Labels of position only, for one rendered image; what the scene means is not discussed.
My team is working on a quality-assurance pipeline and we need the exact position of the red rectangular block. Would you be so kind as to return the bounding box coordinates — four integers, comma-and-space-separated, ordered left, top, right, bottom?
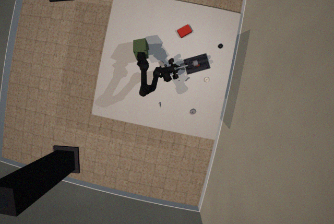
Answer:
177, 25, 192, 38

